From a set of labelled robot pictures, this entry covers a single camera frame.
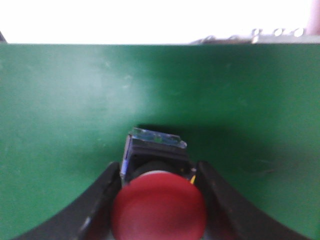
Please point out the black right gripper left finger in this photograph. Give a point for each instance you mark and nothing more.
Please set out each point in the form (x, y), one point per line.
(88, 217)

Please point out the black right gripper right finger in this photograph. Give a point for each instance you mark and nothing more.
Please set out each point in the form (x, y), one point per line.
(230, 216)

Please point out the red mushroom push button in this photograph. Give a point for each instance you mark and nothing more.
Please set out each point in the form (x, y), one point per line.
(158, 199)

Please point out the green conveyor belt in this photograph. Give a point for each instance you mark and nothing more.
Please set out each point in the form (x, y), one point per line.
(251, 110)

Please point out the aluminium conveyor frame rail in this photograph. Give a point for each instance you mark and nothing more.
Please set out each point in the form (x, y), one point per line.
(260, 36)

